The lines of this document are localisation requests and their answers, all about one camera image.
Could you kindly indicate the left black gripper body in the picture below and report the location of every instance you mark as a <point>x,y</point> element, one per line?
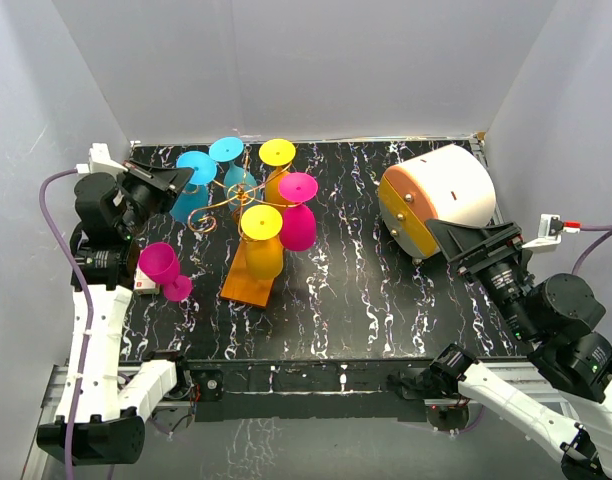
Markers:
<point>142,196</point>

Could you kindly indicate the blue wine glass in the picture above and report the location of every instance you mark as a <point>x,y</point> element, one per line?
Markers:
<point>195,193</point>

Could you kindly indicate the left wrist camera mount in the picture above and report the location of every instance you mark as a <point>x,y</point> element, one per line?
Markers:
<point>100,161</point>

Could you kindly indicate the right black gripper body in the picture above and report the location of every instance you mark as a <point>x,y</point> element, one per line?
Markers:
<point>502,281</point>

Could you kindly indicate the yellow wine glass front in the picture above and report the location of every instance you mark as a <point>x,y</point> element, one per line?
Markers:
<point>261,225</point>

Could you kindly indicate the gold wire wine glass rack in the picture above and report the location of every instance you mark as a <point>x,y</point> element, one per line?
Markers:
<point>221,177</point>

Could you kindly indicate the small white red box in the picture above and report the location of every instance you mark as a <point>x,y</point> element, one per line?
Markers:
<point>143,285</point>

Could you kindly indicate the white round drawer cabinet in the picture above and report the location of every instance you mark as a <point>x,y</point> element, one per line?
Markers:
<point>448,184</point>

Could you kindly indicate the yellow wine glass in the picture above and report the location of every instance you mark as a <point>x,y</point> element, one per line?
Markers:
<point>261,225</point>
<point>278,154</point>

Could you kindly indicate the teal wine glass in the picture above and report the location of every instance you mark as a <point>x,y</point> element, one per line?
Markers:
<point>240,187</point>

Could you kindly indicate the aluminium front rail frame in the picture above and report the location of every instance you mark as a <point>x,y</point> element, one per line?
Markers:
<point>214,391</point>

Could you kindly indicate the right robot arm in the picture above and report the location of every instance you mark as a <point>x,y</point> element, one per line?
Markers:
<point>557,318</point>

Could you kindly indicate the yellow wine glass back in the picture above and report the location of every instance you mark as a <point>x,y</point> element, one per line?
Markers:
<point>278,154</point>

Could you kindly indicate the pink wine glass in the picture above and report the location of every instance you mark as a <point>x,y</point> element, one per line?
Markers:
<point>298,231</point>
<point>160,263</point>

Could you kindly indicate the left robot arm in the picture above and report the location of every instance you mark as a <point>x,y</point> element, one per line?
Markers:
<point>96,310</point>

